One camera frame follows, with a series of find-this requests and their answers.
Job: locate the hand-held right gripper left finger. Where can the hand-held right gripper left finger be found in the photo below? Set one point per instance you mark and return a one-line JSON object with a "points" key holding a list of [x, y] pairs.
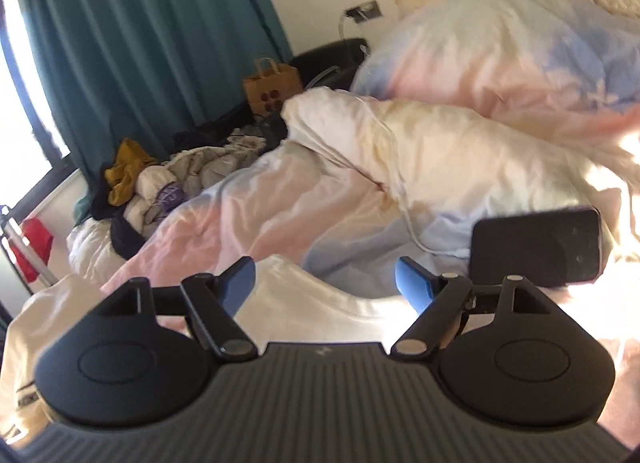
{"points": [[239, 284]]}

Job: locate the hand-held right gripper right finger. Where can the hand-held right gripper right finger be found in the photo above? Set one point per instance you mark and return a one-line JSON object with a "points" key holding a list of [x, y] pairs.
{"points": [[412, 284]]}

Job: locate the cream white sweater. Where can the cream white sweater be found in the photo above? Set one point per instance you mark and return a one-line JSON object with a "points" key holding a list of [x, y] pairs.
{"points": [[310, 293]]}

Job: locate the grey white crumpled clothes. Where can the grey white crumpled clothes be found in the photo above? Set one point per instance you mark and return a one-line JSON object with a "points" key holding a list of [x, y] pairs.
{"points": [[210, 163]]}

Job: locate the purple patterned cloth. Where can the purple patterned cloth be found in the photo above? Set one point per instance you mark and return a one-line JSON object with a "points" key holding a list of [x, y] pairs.
{"points": [[170, 194]]}

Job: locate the black cloth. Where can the black cloth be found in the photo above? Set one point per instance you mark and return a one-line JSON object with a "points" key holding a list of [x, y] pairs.
{"points": [[122, 235]]}

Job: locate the black smartphone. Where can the black smartphone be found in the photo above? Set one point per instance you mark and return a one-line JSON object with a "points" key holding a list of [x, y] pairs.
{"points": [[535, 248]]}

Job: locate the pastel tie-dye duvet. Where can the pastel tie-dye duvet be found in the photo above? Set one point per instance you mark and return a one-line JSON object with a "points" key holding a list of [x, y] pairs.
{"points": [[320, 178]]}

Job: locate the mustard yellow cloth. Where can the mustard yellow cloth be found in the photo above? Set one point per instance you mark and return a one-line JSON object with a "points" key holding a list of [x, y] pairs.
{"points": [[127, 163]]}

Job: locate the brown paper bag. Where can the brown paper bag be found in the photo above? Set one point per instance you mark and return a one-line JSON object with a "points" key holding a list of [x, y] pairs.
{"points": [[270, 88]]}

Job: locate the red cloth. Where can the red cloth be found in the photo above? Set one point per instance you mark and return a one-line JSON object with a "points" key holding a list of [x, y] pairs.
{"points": [[32, 248]]}

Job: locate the metal pole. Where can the metal pole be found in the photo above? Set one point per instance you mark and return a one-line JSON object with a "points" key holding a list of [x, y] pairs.
{"points": [[25, 248]]}

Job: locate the pastel tie-dye pillow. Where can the pastel tie-dye pillow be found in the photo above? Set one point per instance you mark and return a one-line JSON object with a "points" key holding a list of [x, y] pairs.
{"points": [[500, 48]]}

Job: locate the teal curtain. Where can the teal curtain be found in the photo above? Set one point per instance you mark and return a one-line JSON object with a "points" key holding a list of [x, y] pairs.
{"points": [[150, 43]]}

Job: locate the dark framed window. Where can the dark framed window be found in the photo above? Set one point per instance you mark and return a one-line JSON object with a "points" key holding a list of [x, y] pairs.
{"points": [[20, 93]]}

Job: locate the wall power socket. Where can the wall power socket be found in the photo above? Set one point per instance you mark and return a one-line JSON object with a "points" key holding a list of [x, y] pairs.
{"points": [[364, 10]]}

